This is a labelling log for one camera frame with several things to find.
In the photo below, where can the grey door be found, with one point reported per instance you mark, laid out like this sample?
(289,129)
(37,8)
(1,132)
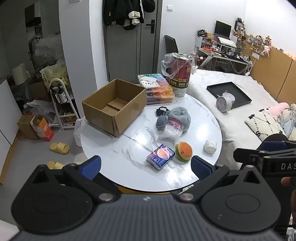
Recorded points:
(129,51)

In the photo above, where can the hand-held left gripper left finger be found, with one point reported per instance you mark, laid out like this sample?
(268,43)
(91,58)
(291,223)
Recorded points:
(91,166)

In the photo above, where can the black cap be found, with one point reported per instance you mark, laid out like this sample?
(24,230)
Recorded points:
(148,5)

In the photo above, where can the grey plush toy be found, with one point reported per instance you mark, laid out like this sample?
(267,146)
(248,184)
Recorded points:
(181,113)

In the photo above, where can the orange carton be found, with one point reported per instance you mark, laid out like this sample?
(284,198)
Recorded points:
(45,129)

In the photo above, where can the white drawer organizer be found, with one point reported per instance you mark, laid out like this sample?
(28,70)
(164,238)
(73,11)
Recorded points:
(204,44)

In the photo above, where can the black photo frame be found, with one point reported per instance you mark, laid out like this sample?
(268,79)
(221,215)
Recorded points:
(239,24)

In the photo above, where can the black tray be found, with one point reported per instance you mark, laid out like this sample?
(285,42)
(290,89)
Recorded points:
(222,89)

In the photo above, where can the yellow printed bag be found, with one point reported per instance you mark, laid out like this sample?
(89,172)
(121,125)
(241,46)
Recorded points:
(57,74)

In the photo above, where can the clear plastic bag liner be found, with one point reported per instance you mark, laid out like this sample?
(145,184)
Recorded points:
(166,67)

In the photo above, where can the dark pump bottle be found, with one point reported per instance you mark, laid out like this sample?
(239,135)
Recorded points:
(62,95)
(55,96)

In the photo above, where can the stack of cups in plastic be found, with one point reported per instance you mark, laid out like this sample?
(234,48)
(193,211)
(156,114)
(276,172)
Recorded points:
(181,78)

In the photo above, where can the blue tissue packet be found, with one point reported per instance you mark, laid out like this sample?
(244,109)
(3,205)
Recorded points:
(159,155)

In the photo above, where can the person's right hand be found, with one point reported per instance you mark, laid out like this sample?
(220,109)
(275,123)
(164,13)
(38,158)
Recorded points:
(286,181)

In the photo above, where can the plain cardboard box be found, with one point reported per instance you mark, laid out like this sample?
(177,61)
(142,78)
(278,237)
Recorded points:
(38,90)

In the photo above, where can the black scrunchie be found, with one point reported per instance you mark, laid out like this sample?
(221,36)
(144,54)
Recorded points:
(161,110)

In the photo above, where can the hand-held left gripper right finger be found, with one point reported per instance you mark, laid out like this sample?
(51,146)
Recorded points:
(200,168)

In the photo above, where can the row of small figurines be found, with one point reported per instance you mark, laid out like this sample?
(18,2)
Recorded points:
(259,42)

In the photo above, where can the pile of white wrap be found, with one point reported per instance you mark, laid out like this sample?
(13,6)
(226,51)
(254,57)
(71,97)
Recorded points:
(48,51)

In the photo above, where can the white cabinet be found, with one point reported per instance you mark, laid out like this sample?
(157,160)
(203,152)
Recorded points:
(7,129)

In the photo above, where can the stack of colourful bead boxes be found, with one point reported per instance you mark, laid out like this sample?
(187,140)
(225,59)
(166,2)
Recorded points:
(161,92)

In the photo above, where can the white paper card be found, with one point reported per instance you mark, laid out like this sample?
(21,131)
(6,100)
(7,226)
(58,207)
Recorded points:
(148,81)

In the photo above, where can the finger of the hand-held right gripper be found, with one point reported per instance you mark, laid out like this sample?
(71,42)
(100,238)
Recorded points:
(272,143)
(247,155)

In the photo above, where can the yellow slipper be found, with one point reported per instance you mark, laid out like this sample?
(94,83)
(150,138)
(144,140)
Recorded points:
(59,148)
(54,165)

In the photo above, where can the burger plush toy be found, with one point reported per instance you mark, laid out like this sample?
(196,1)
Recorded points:
(183,150)

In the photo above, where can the tan headboard panel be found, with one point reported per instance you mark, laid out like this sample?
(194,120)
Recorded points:
(272,69)

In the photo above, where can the white patterned pillow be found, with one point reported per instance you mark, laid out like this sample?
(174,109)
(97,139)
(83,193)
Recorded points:
(261,122)

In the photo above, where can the small brown cardboard box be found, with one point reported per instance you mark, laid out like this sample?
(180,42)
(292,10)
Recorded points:
(24,126)

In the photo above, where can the small white light switch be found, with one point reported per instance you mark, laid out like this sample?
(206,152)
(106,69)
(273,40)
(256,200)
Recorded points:
(170,7)

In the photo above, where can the white plastic bag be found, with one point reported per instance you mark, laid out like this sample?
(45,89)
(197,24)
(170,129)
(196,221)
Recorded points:
(41,109)

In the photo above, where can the clear bag of white filling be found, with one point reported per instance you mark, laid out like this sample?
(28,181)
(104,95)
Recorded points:
(171,132)

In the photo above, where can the white storage rack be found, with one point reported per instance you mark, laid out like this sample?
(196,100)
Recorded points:
(69,113)

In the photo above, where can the white keyboard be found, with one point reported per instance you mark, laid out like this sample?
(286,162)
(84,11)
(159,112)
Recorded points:
(226,41)

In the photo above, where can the white soft ball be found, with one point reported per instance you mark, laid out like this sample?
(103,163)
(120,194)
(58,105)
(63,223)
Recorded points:
(210,146)

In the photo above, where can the white desk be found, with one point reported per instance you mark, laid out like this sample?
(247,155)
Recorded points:
(231,59)

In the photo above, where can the black jacket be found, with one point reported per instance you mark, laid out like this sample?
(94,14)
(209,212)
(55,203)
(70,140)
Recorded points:
(115,11)

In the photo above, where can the cream air fryer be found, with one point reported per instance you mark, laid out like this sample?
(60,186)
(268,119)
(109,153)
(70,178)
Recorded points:
(20,74)

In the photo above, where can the pink fleece blanket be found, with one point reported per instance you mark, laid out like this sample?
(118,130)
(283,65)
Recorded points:
(281,109)

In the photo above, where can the bed with white blanket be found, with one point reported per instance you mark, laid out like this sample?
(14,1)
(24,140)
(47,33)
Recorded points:
(231,122)

